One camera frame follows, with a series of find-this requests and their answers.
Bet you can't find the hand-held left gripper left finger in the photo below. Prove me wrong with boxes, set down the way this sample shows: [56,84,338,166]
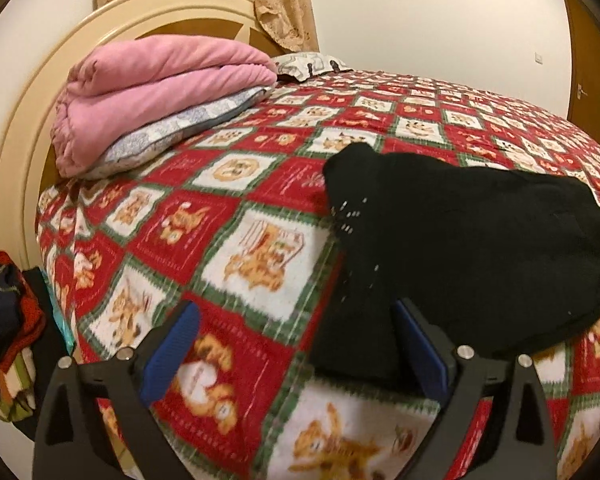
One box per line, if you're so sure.
[31,300,202,480]

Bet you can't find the cream wooden headboard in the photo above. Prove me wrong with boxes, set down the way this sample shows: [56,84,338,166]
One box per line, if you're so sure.
[0,0,276,273]

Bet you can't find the brown wooden door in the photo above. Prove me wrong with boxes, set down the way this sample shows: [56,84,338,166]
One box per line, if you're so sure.
[560,0,600,153]

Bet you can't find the grey patterned pillow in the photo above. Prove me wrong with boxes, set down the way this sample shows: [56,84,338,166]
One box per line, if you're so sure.
[82,85,277,181]

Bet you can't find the black pants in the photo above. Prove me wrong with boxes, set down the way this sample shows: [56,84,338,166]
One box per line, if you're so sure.
[310,142,600,386]

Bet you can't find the red checkered printed blanket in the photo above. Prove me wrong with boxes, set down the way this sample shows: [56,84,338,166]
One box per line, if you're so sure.
[34,67,600,480]

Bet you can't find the pink folded blanket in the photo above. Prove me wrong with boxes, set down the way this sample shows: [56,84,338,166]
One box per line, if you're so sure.
[49,36,279,178]

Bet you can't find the white patterned pillow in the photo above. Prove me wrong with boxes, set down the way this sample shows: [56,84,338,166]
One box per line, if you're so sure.
[272,51,353,83]

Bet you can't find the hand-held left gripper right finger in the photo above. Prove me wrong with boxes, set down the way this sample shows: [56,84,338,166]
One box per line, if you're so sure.
[394,298,558,480]

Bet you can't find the pile of colourful clothes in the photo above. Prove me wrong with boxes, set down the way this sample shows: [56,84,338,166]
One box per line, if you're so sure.
[0,247,48,423]

